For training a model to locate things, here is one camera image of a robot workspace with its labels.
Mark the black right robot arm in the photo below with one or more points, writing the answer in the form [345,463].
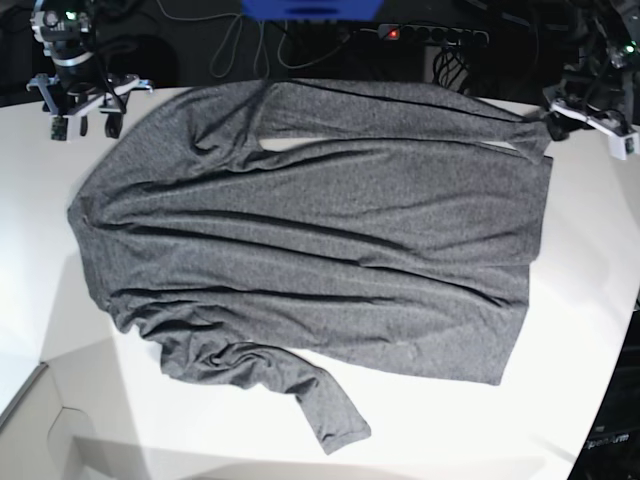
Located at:
[68,33]

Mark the grey t-shirt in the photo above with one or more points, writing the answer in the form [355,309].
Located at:
[387,225]

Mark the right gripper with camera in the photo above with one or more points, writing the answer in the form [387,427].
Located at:
[68,112]

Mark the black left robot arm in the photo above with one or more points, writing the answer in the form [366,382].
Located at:
[607,39]

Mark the white cardboard box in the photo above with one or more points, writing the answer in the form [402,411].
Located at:
[37,441]

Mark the white power strip red switch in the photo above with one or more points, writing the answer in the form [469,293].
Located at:
[438,35]

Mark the blue box at top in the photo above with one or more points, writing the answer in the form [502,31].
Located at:
[358,10]

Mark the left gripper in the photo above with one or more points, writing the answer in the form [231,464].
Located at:
[608,111]

